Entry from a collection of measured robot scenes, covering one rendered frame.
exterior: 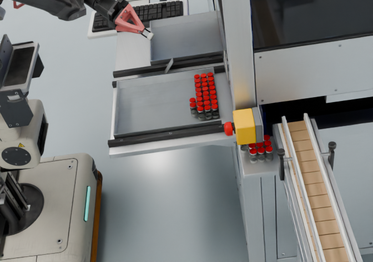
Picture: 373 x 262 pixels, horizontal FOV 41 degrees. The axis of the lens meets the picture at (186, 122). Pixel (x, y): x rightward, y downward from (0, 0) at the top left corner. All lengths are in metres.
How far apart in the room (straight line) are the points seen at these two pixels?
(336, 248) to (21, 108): 1.06
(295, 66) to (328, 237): 0.45
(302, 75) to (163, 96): 0.53
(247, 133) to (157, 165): 1.34
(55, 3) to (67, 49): 2.27
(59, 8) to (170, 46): 0.63
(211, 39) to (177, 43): 0.13
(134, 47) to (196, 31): 0.25
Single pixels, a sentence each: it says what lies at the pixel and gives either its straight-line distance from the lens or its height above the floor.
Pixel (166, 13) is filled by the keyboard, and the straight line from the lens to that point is 2.22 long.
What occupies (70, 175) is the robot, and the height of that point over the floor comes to 0.28.
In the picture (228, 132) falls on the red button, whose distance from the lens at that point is 1.40.
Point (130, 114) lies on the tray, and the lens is 1.69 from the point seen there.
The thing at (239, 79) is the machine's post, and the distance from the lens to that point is 1.37.
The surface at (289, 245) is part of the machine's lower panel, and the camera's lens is 2.08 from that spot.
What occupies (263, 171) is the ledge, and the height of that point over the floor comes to 0.88.
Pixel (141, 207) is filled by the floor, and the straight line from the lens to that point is 2.54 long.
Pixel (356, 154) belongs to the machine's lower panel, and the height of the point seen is 0.74.
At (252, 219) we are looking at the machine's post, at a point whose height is 0.45.
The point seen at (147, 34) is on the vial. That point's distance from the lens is 1.45.
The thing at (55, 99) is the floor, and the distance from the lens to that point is 3.28.
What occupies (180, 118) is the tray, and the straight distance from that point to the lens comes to 1.63.
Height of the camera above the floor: 2.02
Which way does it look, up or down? 45 degrees down
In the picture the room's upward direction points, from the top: 11 degrees counter-clockwise
